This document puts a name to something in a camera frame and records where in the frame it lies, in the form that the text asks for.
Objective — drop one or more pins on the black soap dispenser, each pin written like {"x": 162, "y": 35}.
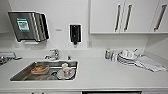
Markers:
{"x": 75, "y": 33}

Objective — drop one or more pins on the small chrome sink knob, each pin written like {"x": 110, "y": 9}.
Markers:
{"x": 69, "y": 57}

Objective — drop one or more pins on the dish soap bottle blue label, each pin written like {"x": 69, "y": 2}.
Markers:
{"x": 107, "y": 54}

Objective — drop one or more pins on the white cup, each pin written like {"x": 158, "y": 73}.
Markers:
{"x": 65, "y": 69}

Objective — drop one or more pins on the white saucer plate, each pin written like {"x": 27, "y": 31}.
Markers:
{"x": 72, "y": 75}

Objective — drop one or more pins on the small white bottle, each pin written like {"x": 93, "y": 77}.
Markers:
{"x": 114, "y": 57}

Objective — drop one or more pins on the chrome faucet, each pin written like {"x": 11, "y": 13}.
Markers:
{"x": 53, "y": 55}

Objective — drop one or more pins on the stack of white plates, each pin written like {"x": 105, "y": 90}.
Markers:
{"x": 126, "y": 58}

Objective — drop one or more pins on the bowl with orange remains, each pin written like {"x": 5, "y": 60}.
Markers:
{"x": 40, "y": 69}

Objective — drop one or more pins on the steel paper towel dispenser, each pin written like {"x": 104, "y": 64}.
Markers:
{"x": 28, "y": 26}

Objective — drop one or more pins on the steel sink basin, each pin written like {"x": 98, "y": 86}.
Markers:
{"x": 21, "y": 76}

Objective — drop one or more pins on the black drying rack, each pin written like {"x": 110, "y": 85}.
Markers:
{"x": 7, "y": 57}

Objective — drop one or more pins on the white wall outlet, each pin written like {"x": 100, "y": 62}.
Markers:
{"x": 89, "y": 44}

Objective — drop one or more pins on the small wall label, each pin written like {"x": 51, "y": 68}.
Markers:
{"x": 58, "y": 30}

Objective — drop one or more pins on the white wall cabinet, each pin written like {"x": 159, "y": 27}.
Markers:
{"x": 103, "y": 16}

